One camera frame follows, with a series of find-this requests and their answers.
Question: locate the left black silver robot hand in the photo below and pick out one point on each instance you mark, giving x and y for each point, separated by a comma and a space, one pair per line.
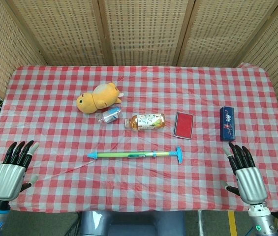
7, 179

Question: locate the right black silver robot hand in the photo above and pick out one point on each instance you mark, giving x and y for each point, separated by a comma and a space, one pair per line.
250, 182

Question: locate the green and blue water pump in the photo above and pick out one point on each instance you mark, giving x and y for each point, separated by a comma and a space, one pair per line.
119, 155

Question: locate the red white checkered tablecloth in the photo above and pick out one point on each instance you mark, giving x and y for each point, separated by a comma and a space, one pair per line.
138, 177

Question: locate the dark blue printed box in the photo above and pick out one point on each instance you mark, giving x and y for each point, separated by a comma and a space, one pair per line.
227, 124

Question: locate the red ink pad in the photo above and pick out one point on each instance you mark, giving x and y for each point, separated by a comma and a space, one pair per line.
184, 125

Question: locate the yellow plush toy animal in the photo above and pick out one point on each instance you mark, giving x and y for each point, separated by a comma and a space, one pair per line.
92, 100

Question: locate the small clear water bottle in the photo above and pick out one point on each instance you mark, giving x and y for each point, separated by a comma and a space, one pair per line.
109, 116

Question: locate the amber tea bottle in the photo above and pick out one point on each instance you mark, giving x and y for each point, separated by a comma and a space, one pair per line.
146, 121

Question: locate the grey robot torso base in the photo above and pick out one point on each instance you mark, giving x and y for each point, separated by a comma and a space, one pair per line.
131, 223

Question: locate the bamboo folding screen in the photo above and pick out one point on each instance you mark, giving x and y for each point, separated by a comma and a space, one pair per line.
143, 29

